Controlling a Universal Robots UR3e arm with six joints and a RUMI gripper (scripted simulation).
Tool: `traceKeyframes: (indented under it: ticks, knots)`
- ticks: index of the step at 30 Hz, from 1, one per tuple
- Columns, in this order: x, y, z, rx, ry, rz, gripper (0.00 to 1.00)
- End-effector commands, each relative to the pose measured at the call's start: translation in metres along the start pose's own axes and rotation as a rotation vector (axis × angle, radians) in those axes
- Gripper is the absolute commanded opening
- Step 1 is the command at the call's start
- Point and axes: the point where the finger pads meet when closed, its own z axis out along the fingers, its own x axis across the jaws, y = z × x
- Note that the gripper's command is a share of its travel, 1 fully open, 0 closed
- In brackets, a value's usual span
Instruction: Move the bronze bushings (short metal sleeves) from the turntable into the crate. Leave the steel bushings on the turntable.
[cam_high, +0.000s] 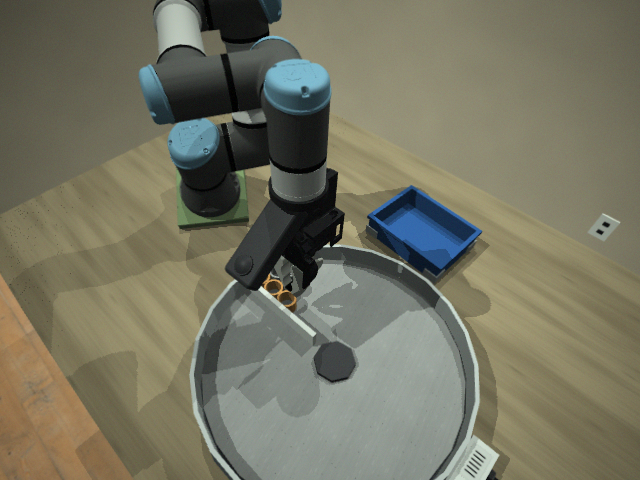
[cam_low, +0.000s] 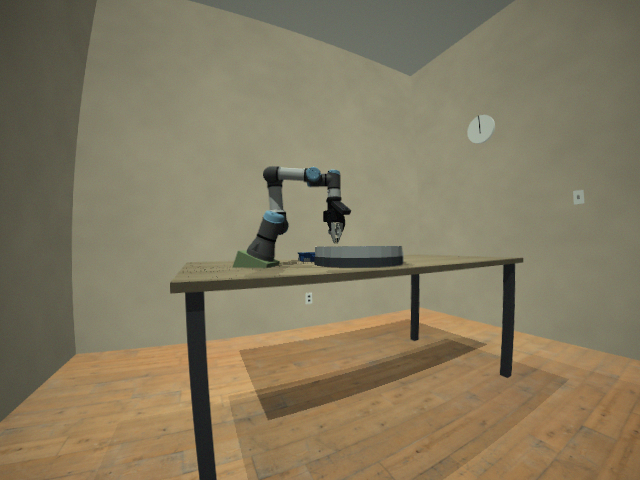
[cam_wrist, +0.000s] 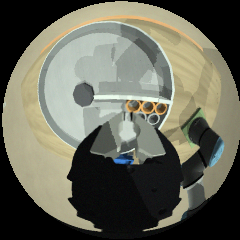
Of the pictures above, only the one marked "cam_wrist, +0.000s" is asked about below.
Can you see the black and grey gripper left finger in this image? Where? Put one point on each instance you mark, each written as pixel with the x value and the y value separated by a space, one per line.
pixel 103 142

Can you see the blue crate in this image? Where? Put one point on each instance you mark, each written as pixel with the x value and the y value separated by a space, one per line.
pixel 126 158

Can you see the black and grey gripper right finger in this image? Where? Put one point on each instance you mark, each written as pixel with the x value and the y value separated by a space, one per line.
pixel 151 143

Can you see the grey round turntable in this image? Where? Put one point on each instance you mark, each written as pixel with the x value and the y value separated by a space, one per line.
pixel 107 60

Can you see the bronze bushing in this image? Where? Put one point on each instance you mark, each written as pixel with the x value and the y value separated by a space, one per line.
pixel 148 109
pixel 162 109
pixel 134 109

